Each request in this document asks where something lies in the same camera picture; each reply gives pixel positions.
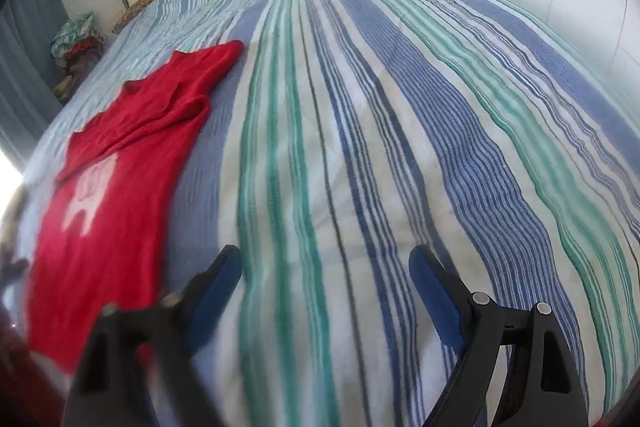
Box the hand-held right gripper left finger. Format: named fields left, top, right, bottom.
left=62, top=244, right=244, bottom=427

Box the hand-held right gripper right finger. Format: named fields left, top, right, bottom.
left=408, top=245, right=588, bottom=427

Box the red sweater with white rabbit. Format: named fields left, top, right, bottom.
left=25, top=39, right=246, bottom=375

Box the pile of colourful clothes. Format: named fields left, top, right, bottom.
left=50, top=11, right=107, bottom=102

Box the blue green striped bedspread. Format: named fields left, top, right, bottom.
left=0, top=0, right=640, bottom=427

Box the blue curtain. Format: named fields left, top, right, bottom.
left=0, top=0, right=69, bottom=168

